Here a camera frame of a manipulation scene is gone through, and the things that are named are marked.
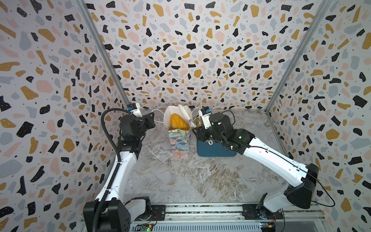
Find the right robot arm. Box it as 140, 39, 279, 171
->
178, 105, 319, 218

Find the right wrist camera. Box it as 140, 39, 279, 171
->
200, 106, 212, 129

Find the teal tray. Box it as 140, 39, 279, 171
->
197, 140, 237, 157

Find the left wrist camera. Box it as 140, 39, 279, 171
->
127, 103, 142, 118

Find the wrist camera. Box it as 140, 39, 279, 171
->
200, 106, 212, 129
127, 103, 142, 118

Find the large round bread loaf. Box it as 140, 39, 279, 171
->
170, 114, 189, 131

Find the floral paper bag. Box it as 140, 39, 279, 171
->
157, 105, 193, 156

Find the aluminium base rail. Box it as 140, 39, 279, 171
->
127, 203, 331, 232

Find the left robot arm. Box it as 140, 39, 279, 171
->
83, 111, 156, 232

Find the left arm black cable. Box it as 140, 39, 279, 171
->
92, 108, 131, 232

